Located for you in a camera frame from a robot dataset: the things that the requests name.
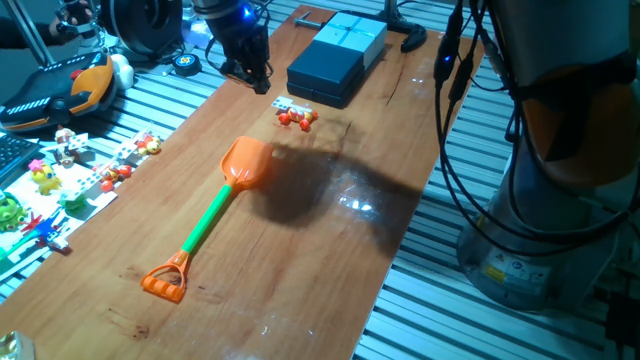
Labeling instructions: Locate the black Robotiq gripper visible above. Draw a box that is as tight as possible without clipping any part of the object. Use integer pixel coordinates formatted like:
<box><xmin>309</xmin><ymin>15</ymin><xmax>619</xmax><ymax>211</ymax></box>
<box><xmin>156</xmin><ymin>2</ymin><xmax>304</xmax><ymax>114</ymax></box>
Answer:
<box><xmin>207</xmin><ymin>9</ymin><xmax>274</xmax><ymax>96</ymax></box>

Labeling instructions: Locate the red orange crab toy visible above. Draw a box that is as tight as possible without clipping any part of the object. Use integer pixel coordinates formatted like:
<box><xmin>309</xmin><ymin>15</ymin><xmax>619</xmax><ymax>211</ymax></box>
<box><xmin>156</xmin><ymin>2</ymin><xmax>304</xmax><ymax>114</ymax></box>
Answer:
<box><xmin>97</xmin><ymin>162</ymin><xmax>134</xmax><ymax>194</ymax></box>
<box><xmin>277</xmin><ymin>106</ymin><xmax>319</xmax><ymax>133</ymax></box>

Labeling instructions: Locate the orange green toy shovel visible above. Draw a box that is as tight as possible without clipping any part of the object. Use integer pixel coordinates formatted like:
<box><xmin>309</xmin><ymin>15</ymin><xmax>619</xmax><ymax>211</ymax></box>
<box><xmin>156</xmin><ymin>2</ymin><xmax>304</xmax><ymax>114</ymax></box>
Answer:
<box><xmin>139</xmin><ymin>135</ymin><xmax>275</xmax><ymax>305</ymax></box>

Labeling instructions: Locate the dark sleeved forearm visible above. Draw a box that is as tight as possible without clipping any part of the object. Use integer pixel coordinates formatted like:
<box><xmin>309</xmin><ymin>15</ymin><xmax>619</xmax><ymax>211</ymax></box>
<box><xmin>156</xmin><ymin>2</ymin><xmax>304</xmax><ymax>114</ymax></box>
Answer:
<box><xmin>0</xmin><ymin>17</ymin><xmax>55</xmax><ymax>51</ymax></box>

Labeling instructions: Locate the person hand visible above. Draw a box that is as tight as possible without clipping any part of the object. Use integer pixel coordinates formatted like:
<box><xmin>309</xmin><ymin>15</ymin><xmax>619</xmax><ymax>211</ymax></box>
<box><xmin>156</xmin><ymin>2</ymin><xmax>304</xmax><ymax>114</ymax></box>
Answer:
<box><xmin>49</xmin><ymin>2</ymin><xmax>96</xmax><ymax>36</ymax></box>

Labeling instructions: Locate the round black disc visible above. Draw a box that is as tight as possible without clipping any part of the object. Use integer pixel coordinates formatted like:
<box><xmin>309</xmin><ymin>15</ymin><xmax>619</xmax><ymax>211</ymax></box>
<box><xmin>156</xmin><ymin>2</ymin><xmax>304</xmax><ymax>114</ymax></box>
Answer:
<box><xmin>172</xmin><ymin>53</ymin><xmax>203</xmax><ymax>77</ymax></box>

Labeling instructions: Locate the dark blue box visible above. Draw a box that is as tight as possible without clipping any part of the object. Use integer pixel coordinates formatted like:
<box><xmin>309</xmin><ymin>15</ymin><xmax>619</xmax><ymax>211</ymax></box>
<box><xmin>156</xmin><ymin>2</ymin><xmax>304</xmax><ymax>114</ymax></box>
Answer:
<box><xmin>286</xmin><ymin>39</ymin><xmax>366</xmax><ymax>110</ymax></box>

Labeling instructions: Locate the light blue gift box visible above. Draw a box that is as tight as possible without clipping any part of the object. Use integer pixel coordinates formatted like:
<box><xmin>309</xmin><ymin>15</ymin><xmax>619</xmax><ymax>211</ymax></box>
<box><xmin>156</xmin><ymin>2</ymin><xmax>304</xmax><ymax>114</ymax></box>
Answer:
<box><xmin>312</xmin><ymin>12</ymin><xmax>389</xmax><ymax>71</ymax></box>

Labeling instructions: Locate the black filament spool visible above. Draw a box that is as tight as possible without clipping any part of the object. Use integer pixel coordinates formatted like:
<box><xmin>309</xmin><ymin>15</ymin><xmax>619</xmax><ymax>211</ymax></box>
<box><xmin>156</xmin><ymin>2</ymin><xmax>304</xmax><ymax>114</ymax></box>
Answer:
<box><xmin>99</xmin><ymin>0</ymin><xmax>184</xmax><ymax>56</ymax></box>

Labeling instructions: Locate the white plastic figure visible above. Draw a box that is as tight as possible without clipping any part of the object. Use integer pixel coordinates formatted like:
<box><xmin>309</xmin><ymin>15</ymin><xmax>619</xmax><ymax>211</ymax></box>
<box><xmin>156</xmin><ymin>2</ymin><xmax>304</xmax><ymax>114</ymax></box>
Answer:
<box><xmin>110</xmin><ymin>53</ymin><xmax>135</xmax><ymax>91</ymax></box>

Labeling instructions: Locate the black stand foot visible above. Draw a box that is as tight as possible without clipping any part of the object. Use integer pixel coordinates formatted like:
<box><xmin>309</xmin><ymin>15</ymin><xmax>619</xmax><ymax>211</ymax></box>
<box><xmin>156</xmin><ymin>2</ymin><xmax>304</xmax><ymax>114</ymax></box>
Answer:
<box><xmin>372</xmin><ymin>7</ymin><xmax>429</xmax><ymax>54</ymax></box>

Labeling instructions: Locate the brown white figure toy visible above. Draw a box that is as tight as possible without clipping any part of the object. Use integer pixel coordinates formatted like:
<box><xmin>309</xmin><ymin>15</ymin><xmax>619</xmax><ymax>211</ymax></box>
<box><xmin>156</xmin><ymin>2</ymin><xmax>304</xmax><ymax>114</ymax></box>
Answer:
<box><xmin>52</xmin><ymin>124</ymin><xmax>81</xmax><ymax>169</ymax></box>

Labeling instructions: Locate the black orange teach pendant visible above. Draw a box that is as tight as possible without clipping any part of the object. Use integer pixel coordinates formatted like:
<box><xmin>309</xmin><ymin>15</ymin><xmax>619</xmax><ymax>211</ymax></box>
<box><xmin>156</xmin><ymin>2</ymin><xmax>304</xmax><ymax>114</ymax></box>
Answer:
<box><xmin>0</xmin><ymin>49</ymin><xmax>117</xmax><ymax>134</ymax></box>

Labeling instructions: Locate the green leaf toy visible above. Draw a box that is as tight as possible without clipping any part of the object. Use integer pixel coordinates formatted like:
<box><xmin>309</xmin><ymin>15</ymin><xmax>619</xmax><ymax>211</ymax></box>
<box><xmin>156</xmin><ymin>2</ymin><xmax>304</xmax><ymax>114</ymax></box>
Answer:
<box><xmin>59</xmin><ymin>192</ymin><xmax>89</xmax><ymax>219</ymax></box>

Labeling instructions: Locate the yellow chick toy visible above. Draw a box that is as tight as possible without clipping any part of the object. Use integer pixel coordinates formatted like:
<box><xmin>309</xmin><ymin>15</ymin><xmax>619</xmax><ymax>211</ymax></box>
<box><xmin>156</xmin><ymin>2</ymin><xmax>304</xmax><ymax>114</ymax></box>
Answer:
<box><xmin>27</xmin><ymin>158</ymin><xmax>64</xmax><ymax>196</ymax></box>

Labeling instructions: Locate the white paper sheet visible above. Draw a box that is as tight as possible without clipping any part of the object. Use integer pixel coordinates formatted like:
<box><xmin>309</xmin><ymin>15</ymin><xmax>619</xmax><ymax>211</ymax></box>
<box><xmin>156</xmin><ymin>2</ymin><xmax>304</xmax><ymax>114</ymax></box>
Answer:
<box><xmin>0</xmin><ymin>142</ymin><xmax>120</xmax><ymax>284</ymax></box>

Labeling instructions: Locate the black keyboard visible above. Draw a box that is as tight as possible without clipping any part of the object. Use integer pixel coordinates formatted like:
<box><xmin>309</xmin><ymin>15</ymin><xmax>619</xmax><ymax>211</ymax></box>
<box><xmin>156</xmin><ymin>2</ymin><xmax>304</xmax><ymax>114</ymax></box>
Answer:
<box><xmin>0</xmin><ymin>133</ymin><xmax>42</xmax><ymax>185</ymax></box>

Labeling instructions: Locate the blue toy airplane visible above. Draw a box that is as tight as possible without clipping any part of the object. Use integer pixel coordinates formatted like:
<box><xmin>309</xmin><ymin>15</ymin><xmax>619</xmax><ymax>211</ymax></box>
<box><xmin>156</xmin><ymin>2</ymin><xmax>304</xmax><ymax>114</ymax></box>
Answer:
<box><xmin>32</xmin><ymin>219</ymin><xmax>71</xmax><ymax>254</ymax></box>

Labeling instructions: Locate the red starfish toy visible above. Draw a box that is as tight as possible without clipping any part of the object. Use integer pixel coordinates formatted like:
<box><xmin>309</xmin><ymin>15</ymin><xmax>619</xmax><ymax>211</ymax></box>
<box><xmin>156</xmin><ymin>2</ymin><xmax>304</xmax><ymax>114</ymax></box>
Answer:
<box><xmin>19</xmin><ymin>211</ymin><xmax>45</xmax><ymax>234</ymax></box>

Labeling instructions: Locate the green frog toy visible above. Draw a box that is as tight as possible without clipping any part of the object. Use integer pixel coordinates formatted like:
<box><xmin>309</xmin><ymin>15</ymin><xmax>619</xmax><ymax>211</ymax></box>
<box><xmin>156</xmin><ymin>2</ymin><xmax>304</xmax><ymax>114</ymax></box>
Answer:
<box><xmin>0</xmin><ymin>192</ymin><xmax>29</xmax><ymax>234</ymax></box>

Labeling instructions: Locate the green toy stick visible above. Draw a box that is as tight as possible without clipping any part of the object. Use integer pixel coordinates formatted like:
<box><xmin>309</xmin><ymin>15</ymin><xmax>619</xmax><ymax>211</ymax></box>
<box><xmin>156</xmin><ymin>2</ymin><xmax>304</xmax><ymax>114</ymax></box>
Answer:
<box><xmin>0</xmin><ymin>233</ymin><xmax>32</xmax><ymax>262</ymax></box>

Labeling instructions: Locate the golden foil bag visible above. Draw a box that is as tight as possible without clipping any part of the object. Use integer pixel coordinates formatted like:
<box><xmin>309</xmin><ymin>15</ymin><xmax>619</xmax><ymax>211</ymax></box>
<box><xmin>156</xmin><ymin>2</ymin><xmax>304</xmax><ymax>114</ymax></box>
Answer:
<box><xmin>0</xmin><ymin>329</ymin><xmax>36</xmax><ymax>360</ymax></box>

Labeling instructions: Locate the grey metal T bracket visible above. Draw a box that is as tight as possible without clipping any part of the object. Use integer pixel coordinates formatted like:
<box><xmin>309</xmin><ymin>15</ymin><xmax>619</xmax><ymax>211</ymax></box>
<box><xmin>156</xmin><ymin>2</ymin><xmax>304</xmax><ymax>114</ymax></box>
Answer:
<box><xmin>293</xmin><ymin>12</ymin><xmax>326</xmax><ymax>31</ymax></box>

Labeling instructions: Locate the black cable bundle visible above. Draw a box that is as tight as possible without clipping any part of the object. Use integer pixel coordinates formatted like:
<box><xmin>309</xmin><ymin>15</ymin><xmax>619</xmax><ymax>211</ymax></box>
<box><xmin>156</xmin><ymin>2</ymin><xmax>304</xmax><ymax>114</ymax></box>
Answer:
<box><xmin>433</xmin><ymin>0</ymin><xmax>640</xmax><ymax>259</ymax></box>

